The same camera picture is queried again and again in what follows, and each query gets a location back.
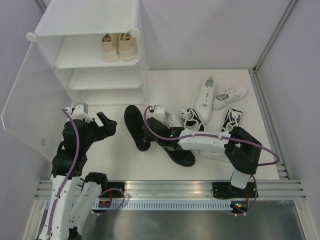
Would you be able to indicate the aluminium corner frame post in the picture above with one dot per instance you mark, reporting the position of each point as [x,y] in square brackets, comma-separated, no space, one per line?
[279,27]

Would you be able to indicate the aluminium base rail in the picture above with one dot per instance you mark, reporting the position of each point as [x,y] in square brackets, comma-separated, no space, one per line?
[201,190]

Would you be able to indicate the beige lace sneaker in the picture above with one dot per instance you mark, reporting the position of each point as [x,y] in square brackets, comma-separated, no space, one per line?
[127,47]
[109,47]

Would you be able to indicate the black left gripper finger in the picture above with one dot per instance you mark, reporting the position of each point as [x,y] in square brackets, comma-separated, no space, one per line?
[92,123]
[108,126]

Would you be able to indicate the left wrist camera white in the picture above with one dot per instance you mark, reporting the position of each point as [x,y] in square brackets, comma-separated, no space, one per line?
[78,112]

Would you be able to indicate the black white sneaker right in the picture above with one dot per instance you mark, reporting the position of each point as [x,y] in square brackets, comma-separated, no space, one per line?
[232,119]

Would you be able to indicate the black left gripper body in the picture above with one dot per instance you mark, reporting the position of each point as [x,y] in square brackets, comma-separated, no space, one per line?
[99,128]

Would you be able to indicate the white slotted cable duct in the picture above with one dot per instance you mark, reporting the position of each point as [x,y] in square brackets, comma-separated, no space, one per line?
[163,205]

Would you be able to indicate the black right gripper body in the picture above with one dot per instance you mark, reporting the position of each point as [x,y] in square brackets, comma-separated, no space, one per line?
[149,128]

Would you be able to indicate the white sneaker rear right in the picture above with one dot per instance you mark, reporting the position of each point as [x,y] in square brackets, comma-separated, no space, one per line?
[228,96]

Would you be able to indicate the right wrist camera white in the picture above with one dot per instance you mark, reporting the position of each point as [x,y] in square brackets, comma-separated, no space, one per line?
[157,112]

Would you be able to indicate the white sneaker near cabinet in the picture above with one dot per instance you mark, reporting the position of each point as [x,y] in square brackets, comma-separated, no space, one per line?
[170,121]

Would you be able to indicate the black canvas sneaker front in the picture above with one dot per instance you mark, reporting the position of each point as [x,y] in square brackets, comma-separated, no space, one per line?
[184,158]

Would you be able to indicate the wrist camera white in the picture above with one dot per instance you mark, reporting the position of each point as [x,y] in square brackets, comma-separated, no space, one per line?
[78,112]
[157,112]

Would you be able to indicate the white sneaker rear middle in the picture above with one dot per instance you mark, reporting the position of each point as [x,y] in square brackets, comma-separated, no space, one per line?
[205,97]

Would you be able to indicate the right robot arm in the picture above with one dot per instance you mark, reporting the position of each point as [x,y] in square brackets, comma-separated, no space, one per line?
[238,146]

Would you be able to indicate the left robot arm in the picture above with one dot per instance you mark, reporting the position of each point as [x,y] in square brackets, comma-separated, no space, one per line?
[66,217]

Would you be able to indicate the white sneaker front right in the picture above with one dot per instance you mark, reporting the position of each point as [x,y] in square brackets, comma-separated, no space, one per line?
[214,156]

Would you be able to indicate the white plastic shoe cabinet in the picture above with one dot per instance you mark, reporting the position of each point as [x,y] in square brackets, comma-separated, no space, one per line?
[69,36]

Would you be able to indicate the black white patterned sneaker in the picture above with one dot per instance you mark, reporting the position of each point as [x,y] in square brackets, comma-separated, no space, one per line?
[191,120]

